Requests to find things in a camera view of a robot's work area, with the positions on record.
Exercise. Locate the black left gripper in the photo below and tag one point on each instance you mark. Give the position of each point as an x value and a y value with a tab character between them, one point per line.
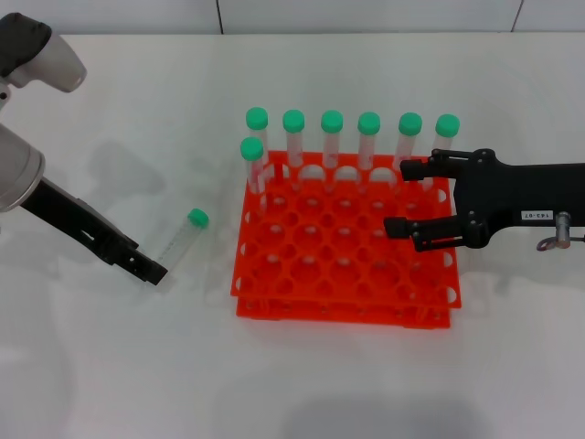
77	219

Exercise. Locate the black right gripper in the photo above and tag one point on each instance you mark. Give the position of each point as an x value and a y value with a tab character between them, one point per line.
503	196

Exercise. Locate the clear test tube green cap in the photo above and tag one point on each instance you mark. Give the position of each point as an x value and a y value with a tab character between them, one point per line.
447	125
332	120
369	123
252	148
410	123
293	120
180	240
257	118

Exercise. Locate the orange test tube rack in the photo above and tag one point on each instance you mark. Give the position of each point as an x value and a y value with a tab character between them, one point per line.
347	320

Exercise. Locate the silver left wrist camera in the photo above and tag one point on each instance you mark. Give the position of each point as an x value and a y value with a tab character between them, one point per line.
55	64

